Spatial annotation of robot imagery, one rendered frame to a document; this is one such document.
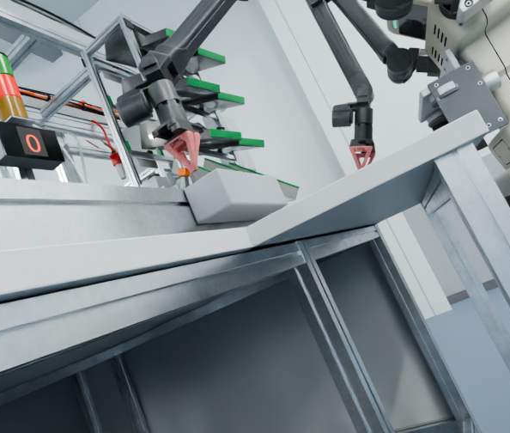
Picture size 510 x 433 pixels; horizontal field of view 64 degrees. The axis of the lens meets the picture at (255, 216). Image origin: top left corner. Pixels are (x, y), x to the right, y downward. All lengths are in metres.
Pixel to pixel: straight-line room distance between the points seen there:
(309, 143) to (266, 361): 3.05
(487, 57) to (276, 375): 1.26
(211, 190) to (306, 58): 3.86
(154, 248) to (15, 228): 0.12
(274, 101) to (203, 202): 4.05
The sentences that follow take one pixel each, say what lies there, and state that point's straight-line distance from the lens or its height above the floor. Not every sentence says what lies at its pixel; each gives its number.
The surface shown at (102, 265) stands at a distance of 0.35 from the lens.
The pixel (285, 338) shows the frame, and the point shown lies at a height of 0.58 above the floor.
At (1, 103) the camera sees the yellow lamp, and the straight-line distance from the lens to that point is 0.95.
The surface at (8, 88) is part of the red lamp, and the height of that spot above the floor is 1.33.
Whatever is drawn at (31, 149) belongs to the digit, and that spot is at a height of 1.19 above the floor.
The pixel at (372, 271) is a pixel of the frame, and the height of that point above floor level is 0.69.
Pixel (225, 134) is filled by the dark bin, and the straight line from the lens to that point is 1.13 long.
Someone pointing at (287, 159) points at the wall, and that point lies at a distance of 4.43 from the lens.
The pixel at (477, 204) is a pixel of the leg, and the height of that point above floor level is 0.76.
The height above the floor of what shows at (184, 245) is 0.85.
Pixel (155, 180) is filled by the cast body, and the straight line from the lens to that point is 0.89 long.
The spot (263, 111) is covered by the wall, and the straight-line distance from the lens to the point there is 4.64.
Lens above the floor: 0.77
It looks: 10 degrees up
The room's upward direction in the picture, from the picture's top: 24 degrees counter-clockwise
